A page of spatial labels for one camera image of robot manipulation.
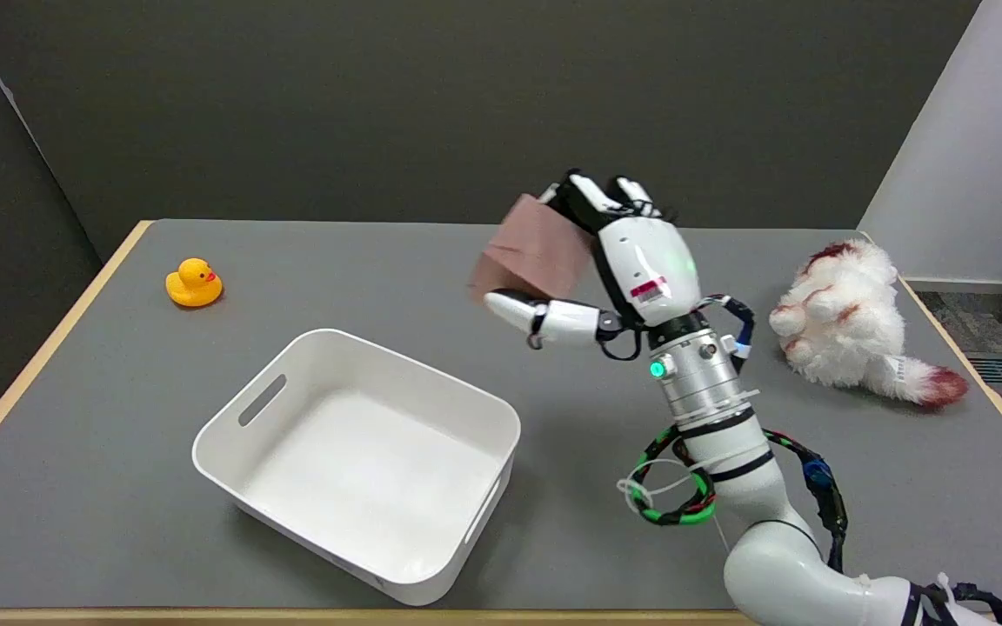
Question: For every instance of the white red plush toy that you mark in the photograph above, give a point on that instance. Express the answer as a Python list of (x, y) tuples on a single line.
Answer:
[(849, 322)]

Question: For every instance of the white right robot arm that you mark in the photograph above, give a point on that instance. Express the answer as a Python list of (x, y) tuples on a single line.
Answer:
[(727, 452)]

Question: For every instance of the white plastic box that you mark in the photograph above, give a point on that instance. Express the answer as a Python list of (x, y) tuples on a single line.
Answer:
[(362, 456)]

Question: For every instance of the yellow rubber duck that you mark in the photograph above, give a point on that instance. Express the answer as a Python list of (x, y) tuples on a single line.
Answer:
[(194, 283)]

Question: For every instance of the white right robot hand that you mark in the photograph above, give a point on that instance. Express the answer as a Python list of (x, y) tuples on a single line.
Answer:
[(644, 261)]

